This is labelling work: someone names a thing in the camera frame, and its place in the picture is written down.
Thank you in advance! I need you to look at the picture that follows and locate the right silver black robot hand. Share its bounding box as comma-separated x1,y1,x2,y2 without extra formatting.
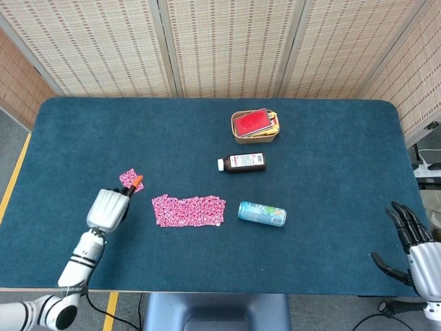
370,201,441,301

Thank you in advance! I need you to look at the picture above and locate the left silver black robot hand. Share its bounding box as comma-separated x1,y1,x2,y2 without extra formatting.
85,174,144,235

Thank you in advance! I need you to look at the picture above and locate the single pink patterned packet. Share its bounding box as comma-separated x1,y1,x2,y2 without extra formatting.
119,168,145,193

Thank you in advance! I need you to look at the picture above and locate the pink patterned packet strip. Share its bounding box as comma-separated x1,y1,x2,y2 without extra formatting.
152,194,227,228

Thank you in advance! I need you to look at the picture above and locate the black wheeled stand foot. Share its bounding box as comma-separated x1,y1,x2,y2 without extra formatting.
378,299,427,319

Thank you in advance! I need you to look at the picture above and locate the blue felt table cover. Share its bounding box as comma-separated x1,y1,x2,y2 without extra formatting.
0,97,431,297

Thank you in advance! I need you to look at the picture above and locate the white power strip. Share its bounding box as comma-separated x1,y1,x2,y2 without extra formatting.
412,161,441,179

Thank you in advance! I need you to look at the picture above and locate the brown medicine bottle white cap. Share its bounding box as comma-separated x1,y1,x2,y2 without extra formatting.
216,152,268,174

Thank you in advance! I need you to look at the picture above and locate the orange woven screen panel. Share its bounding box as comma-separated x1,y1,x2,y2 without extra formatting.
0,27,58,129

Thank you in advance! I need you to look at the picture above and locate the teal drink can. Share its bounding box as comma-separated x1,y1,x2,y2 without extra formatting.
237,201,287,228

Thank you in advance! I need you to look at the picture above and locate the beige woven screen panel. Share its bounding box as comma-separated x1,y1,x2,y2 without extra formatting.
278,0,431,101
0,0,173,99
360,0,441,148
158,0,307,99

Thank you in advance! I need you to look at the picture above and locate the oval tan cardboard box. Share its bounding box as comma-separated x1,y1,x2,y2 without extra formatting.
230,108,280,145

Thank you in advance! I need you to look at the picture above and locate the red flat case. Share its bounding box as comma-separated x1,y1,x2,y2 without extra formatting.
232,108,273,138

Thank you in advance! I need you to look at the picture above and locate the yellow packet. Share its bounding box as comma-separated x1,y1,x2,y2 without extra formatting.
254,110,279,138

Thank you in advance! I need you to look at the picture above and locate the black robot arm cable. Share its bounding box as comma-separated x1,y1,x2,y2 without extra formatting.
84,292,139,331

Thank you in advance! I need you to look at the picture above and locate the thin black floor cable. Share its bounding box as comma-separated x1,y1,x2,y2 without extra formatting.
136,292,144,331

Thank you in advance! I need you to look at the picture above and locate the white power cable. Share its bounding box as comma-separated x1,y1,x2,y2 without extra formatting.
415,147,441,165

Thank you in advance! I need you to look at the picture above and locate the grey blue table pedestal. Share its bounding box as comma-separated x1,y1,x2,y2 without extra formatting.
143,292,292,331

